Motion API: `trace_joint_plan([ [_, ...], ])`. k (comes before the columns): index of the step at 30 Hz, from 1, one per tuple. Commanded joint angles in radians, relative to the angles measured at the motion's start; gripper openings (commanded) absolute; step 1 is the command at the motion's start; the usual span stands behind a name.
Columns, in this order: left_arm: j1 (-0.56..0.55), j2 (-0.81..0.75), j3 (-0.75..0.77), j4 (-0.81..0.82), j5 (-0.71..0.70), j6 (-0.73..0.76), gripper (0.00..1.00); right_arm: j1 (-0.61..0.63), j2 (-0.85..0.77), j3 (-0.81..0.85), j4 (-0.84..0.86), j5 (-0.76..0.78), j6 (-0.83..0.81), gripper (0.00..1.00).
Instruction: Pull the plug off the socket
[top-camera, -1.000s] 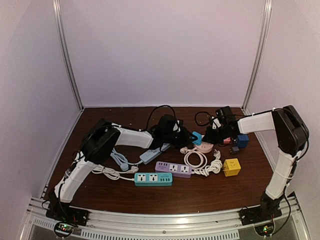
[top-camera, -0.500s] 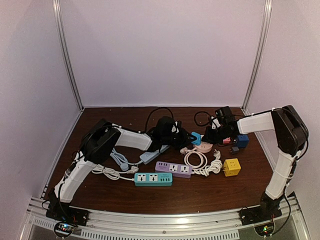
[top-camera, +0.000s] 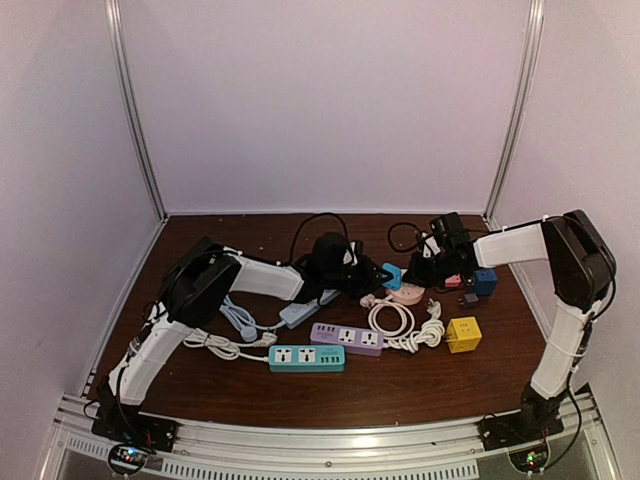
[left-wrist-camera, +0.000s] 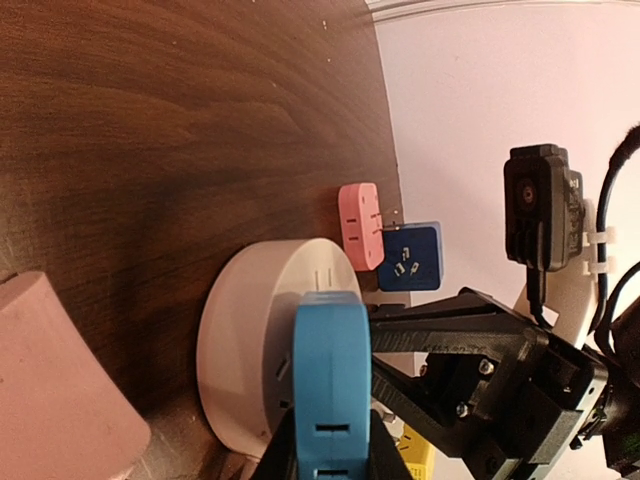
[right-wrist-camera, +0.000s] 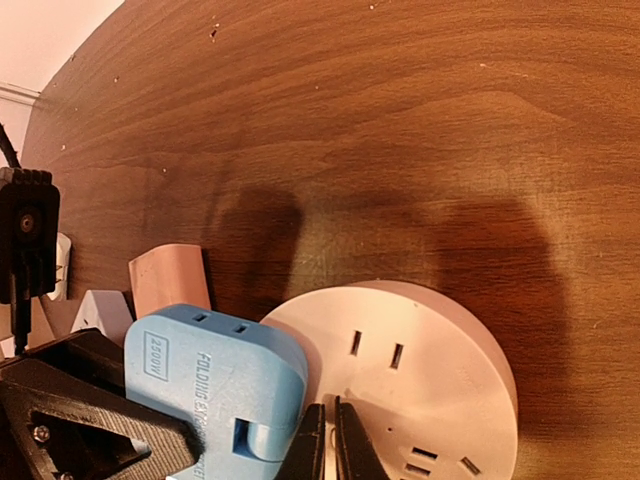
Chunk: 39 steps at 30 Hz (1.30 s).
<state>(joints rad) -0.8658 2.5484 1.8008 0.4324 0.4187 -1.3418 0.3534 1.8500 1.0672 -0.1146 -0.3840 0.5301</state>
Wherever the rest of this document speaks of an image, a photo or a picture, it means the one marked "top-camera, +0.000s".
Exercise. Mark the purple power strip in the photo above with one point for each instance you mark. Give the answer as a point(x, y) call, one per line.
point(357, 341)

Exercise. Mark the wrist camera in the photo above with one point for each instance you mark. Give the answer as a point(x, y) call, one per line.
point(353, 253)
point(429, 245)

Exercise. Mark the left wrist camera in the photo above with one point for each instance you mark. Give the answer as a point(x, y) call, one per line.
point(353, 253)

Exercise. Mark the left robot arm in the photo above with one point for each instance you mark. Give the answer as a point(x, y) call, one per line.
point(191, 295)

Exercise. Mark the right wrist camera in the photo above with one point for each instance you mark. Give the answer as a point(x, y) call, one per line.
point(429, 245)

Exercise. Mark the aluminium frame post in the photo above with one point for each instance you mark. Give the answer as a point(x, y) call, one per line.
point(134, 122)
point(529, 59)

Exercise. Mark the right aluminium frame post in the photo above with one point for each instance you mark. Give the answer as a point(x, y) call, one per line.
point(529, 59)

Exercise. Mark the dark grey small adapter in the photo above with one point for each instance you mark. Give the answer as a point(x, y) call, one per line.
point(468, 300)

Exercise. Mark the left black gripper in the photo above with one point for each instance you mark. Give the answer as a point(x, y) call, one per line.
point(371, 280)

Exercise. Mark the left aluminium frame post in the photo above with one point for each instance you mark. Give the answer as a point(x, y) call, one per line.
point(134, 122)

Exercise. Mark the yellow cube socket adapter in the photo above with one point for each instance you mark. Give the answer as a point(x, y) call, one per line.
point(462, 334)

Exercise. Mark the light blue power strip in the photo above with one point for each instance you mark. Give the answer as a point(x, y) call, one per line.
point(296, 313)

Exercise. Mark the teal power strip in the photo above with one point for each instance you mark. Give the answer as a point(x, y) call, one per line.
point(307, 358)

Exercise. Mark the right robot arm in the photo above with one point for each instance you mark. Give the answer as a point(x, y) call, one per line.
point(582, 271)

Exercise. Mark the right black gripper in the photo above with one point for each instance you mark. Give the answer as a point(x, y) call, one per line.
point(415, 276)

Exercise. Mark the pink adapter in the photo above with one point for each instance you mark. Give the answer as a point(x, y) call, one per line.
point(454, 281)

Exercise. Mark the blue cube socket adapter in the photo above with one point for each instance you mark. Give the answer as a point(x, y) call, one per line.
point(484, 282)

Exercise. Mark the front aluminium rail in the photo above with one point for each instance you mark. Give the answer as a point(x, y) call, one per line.
point(441, 450)

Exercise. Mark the cyan adapter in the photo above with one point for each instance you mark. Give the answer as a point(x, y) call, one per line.
point(392, 277)

